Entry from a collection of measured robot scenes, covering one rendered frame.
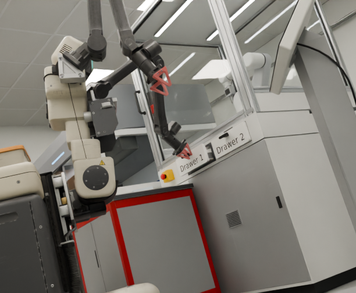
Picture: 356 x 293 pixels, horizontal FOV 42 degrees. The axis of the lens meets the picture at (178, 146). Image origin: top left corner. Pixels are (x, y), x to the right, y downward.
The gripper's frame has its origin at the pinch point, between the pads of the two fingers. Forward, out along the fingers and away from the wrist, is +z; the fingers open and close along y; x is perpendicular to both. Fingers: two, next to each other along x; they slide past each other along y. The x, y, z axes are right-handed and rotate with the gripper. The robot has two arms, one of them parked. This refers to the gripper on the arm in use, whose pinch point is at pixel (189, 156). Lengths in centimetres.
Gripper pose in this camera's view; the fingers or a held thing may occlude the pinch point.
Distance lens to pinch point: 275.8
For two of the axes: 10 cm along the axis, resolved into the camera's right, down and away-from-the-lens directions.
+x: -5.4, 3.6, 7.6
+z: 7.4, 6.3, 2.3
